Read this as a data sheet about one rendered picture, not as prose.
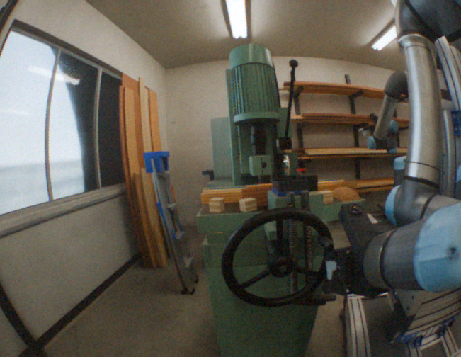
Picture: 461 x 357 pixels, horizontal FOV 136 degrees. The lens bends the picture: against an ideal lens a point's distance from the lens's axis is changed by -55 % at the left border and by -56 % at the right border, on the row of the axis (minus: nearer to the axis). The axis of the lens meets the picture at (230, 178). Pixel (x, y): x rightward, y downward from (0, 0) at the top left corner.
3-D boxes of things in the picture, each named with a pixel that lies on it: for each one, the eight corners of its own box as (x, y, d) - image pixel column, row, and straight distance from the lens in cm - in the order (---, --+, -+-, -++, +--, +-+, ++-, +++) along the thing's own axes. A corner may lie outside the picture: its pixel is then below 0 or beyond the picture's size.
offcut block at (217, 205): (225, 210, 68) (224, 197, 67) (220, 213, 65) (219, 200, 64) (214, 210, 70) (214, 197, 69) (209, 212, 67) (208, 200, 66)
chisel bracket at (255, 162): (253, 180, 73) (251, 156, 73) (250, 176, 87) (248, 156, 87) (273, 178, 74) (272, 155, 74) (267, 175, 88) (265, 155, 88)
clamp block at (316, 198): (274, 230, 56) (273, 197, 54) (266, 216, 69) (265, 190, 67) (323, 224, 60) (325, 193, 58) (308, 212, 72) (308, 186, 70)
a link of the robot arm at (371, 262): (376, 232, 25) (418, 222, 30) (357, 238, 28) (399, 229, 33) (378, 297, 25) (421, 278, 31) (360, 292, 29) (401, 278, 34)
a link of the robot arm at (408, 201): (375, 6, 57) (370, 221, 39) (395, -17, 52) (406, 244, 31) (410, 27, 63) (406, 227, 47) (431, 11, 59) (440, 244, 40)
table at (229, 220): (191, 245, 58) (188, 225, 56) (205, 215, 86) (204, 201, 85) (380, 222, 74) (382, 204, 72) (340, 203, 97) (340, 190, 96)
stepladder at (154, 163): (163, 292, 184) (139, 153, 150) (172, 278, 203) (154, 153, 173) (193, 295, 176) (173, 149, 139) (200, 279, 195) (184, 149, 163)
